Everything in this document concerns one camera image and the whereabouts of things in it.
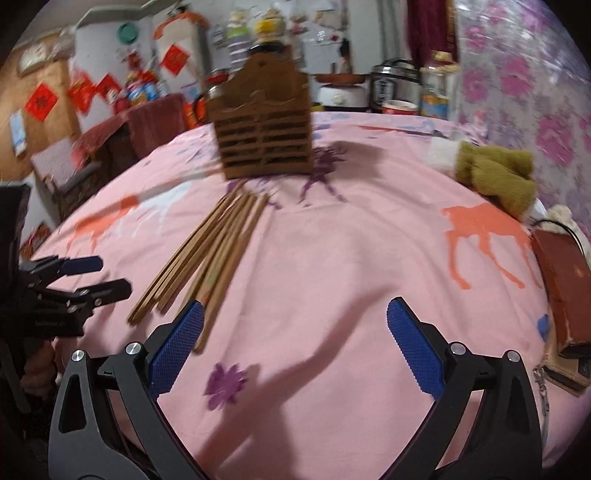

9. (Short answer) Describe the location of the silver black rice cooker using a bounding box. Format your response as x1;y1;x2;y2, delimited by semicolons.
370;58;421;113

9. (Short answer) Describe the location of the brown leather case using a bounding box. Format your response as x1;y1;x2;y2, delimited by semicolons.
532;229;590;396

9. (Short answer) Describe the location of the white electric cooker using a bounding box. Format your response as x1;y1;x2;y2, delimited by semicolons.
315;74;370;112

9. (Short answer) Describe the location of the wooden chopstick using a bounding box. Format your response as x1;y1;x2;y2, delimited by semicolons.
182;193;259;307
193;194;270;355
126;180;245;326
154;190;250;315
127;180;256;326

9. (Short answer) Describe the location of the red diamond fu poster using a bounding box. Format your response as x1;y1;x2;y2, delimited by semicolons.
25;83;58;122
160;44;189;77

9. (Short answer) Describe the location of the olive green plush towel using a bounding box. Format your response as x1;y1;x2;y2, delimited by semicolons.
424;138;539;220

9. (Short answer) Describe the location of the wooden slatted utensil holder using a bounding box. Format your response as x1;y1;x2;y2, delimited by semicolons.
206;53;314;180

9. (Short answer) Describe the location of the green round plate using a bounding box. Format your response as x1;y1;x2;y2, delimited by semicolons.
116;21;139;46

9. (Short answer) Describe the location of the metal key chain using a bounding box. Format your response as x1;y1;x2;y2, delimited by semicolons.
533;363;553;448

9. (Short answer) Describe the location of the glass jar with gold lid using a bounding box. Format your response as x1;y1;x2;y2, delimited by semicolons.
420;51;461;122

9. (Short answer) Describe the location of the red white bowl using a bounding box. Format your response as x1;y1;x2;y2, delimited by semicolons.
382;99;419;115

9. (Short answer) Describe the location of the wooden chair with cushion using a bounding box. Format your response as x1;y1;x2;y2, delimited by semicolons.
30;137;104;221

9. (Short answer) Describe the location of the cooking oil bottle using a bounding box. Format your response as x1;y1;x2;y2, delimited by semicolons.
125;71;148;106

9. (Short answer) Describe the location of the pink animal print tablecloth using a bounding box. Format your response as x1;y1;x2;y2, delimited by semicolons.
36;113;547;479

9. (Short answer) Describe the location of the dark red curtain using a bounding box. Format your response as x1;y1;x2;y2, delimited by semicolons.
407;0;459;68

